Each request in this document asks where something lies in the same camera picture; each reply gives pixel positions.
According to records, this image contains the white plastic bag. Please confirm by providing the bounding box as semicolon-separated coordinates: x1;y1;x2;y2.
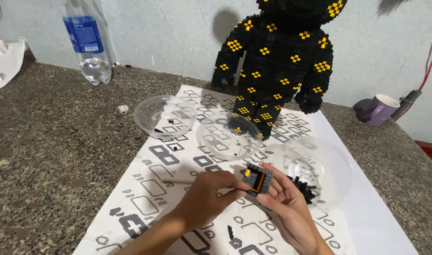
0;37;27;95

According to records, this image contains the white printed instruction sheet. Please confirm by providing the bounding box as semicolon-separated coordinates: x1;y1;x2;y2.
72;85;419;255

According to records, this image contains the red cable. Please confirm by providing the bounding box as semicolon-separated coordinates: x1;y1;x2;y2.
417;32;432;93

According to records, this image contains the clear plastic bowl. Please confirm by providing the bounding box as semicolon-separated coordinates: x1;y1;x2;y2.
133;94;198;140
271;136;354;210
195;112;263;162

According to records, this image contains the black yellow brick bear figure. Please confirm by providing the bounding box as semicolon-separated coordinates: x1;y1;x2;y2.
211;0;348;141

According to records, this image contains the clear plastic water bottle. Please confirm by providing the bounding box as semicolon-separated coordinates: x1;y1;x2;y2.
62;0;112;86

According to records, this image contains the person's left hand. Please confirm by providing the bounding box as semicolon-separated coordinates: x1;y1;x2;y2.
178;170;252;231

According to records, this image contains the purple mug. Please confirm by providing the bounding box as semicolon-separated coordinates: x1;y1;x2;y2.
355;93;401;127

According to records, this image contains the person's right hand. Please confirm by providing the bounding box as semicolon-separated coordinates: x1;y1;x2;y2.
256;163;324;249

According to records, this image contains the pile of black bricks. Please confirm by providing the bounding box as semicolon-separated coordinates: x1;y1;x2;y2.
287;175;318;205

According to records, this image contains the small grey orange brick assembly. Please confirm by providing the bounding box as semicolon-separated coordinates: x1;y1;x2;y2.
242;163;275;198

